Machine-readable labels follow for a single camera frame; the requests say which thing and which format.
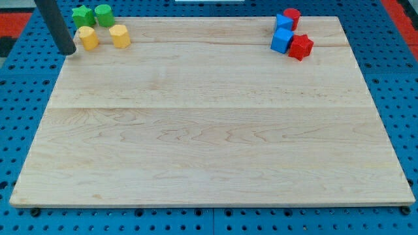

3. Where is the yellow heart block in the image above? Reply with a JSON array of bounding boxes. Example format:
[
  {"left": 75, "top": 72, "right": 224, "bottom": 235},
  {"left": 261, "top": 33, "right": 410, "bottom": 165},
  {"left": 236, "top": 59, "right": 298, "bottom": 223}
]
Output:
[{"left": 78, "top": 26, "right": 99, "bottom": 51}]

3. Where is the yellow hexagon block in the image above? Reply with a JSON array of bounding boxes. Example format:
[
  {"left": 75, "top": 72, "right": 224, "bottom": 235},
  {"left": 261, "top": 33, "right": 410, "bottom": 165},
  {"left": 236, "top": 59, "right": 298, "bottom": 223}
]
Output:
[{"left": 108, "top": 24, "right": 131, "bottom": 48}]

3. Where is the light wooden board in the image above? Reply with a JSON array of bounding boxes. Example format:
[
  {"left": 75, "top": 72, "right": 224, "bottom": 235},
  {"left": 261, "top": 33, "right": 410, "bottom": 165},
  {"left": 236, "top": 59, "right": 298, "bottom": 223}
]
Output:
[{"left": 10, "top": 16, "right": 415, "bottom": 208}]

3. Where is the blue cube block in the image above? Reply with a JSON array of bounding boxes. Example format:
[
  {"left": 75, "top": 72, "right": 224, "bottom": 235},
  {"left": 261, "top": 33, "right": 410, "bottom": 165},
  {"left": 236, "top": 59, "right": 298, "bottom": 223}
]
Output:
[{"left": 270, "top": 28, "right": 294, "bottom": 54}]

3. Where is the red star block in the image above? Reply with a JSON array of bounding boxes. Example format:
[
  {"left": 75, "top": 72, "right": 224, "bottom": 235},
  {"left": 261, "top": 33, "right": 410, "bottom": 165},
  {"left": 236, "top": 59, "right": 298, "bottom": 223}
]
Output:
[{"left": 288, "top": 35, "right": 314, "bottom": 61}]

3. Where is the blue triangle block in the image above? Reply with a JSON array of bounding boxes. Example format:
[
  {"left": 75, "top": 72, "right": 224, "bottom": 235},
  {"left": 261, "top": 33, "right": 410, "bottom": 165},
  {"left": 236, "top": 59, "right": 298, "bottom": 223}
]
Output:
[{"left": 274, "top": 14, "right": 293, "bottom": 31}]

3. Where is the red cylinder block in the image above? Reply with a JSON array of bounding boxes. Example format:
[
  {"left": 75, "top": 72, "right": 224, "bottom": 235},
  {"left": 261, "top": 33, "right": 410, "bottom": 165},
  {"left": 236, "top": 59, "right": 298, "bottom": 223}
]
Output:
[{"left": 283, "top": 8, "right": 301, "bottom": 31}]

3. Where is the green cylinder block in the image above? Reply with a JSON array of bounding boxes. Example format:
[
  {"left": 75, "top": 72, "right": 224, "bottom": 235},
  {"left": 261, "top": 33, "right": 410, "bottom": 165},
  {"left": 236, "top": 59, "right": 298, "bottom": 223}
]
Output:
[{"left": 95, "top": 5, "right": 115, "bottom": 27}]

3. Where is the green star block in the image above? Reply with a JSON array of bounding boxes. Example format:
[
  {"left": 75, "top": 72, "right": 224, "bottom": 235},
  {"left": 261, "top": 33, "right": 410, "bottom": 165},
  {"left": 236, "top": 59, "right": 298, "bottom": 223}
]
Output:
[{"left": 72, "top": 5, "right": 96, "bottom": 29}]

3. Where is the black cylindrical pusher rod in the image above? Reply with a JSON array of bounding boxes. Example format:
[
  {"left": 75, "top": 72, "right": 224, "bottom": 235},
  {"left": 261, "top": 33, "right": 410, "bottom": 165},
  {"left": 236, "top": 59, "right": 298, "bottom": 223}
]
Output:
[{"left": 34, "top": 0, "right": 76, "bottom": 55}]

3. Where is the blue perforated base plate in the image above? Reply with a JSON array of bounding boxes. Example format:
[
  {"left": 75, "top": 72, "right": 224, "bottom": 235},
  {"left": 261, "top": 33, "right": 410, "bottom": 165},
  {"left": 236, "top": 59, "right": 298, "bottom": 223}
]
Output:
[{"left": 1, "top": 0, "right": 417, "bottom": 234}]

